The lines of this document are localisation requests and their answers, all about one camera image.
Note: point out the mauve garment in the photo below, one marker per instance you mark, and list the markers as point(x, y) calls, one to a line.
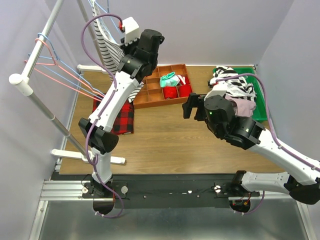
point(242, 107)

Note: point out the red cloth left compartment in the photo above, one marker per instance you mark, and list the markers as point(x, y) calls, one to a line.
point(170, 92)

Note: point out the white metal clothes rack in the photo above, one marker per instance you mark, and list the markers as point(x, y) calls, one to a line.
point(21, 82)

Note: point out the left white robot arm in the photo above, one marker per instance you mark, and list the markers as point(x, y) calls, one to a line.
point(139, 61)

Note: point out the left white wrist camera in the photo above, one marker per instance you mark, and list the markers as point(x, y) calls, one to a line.
point(131, 30)

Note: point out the blue wire hanger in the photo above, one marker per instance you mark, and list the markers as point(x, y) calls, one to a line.
point(85, 88)
point(110, 20)

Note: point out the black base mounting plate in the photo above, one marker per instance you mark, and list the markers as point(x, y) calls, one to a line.
point(164, 191)

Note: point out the bold striped garment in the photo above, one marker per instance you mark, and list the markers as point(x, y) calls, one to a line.
point(237, 87)

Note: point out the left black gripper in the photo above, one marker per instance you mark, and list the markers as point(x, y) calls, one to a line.
point(126, 49)

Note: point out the red cloth compartment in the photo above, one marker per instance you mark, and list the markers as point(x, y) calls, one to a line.
point(170, 92)
point(184, 90)

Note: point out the green plastic bin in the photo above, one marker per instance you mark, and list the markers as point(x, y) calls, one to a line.
point(259, 114)

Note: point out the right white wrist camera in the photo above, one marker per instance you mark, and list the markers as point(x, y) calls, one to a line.
point(219, 89)

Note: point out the pink wire hanger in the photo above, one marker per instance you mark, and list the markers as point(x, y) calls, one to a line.
point(56, 70)

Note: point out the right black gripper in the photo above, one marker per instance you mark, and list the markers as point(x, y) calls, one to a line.
point(194, 100)

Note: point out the red cloth right compartment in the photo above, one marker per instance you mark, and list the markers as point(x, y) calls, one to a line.
point(184, 90)

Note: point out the mint white sock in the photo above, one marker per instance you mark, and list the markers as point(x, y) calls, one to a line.
point(169, 80)

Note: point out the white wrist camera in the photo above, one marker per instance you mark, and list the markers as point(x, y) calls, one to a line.
point(131, 30)
point(219, 89)

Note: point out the red black plaid shirt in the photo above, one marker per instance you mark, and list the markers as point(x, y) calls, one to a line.
point(124, 122)

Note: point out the thin striped tank top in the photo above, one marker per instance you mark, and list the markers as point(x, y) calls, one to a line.
point(109, 49)

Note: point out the red white striped sock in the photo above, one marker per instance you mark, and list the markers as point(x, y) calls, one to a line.
point(182, 80)

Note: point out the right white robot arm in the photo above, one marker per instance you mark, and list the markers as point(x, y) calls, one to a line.
point(301, 176)

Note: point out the brown compartment tray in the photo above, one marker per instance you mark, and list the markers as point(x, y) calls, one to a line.
point(151, 95)

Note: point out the aluminium frame rail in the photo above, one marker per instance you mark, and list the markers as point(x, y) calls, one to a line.
point(63, 214)

